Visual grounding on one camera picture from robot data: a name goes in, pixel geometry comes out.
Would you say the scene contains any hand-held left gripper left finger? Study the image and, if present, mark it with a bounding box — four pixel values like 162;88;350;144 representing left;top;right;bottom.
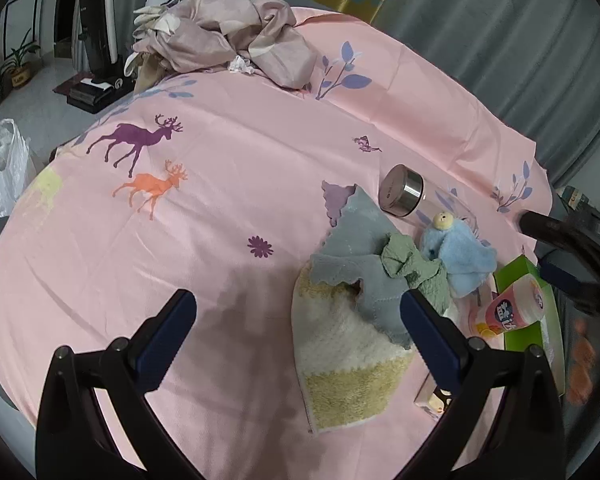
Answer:
34;287;201;480

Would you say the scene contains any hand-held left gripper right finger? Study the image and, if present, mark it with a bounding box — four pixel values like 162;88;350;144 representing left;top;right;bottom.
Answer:
395;287;566;480

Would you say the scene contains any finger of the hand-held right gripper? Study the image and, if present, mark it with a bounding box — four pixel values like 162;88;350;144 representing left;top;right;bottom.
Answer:
519;210;600;286
539;259;600;316

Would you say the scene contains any yellow white fluffy mat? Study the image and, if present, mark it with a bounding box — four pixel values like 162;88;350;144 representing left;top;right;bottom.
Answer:
291;265;416;434

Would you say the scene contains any grey scalloped cloth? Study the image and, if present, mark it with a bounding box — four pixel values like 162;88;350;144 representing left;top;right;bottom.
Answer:
310;185;416;350

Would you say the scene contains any striped cushion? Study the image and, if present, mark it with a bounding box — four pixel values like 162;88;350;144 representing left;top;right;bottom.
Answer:
555;185;600;211

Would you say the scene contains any green cardboard box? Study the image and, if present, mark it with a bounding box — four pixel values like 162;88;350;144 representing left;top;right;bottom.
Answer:
494;255;567;397

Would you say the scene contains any pink gum bottle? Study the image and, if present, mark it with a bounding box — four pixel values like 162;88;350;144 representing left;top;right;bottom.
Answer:
467;280;547;339

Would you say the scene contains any green knitted cloth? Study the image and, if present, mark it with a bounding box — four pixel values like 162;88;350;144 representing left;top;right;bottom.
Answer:
381;233;452;313

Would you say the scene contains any light blue plush toy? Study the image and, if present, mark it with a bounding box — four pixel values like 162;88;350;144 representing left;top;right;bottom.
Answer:
419;211;498;300

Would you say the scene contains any glass bottle with metal lid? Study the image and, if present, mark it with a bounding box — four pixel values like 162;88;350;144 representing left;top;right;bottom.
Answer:
379;165;478;233

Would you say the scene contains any pink printed bedsheet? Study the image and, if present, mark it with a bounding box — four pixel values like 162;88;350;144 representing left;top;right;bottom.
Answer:
0;2;553;480

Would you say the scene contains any mauve scalloped cloth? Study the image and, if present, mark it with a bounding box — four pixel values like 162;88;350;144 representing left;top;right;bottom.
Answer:
321;180;359;221

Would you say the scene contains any grey curtain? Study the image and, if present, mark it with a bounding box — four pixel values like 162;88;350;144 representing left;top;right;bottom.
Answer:
270;0;600;191

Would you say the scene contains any white plastic bag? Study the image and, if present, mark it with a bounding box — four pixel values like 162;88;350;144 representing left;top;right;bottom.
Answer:
0;119;32;217

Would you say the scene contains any potted plant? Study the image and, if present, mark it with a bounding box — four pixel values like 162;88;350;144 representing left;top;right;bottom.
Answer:
4;29;42;89

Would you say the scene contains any crumpled beige bedding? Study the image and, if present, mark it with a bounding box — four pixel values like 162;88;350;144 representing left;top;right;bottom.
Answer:
130;0;316;92

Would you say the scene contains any black upright appliance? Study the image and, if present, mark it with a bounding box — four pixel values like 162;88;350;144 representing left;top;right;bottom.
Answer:
77;0;119;77

